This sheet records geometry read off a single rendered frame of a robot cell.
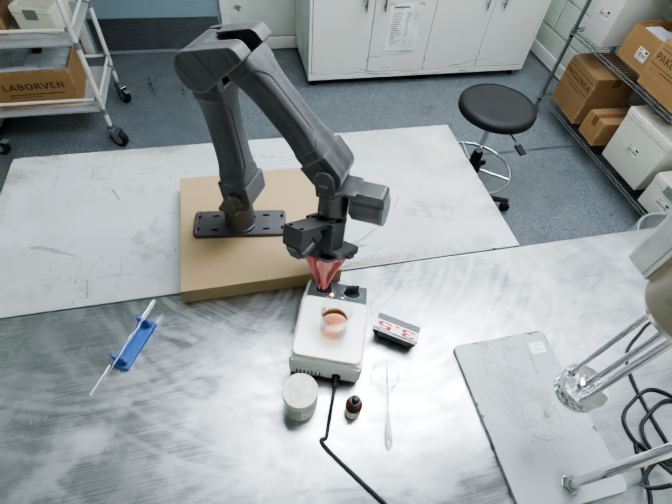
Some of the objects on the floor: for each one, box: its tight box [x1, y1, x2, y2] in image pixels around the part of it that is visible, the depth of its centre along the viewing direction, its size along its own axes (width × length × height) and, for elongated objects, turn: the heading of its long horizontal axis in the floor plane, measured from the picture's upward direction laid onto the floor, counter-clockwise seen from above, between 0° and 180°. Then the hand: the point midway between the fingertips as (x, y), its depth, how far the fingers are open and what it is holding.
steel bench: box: [0, 227, 672, 504], centre depth 106 cm, size 68×270×90 cm, turn 99°
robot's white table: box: [0, 125, 519, 319], centre depth 141 cm, size 48×120×90 cm, turn 99°
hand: (322, 284), depth 84 cm, fingers closed, pressing on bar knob
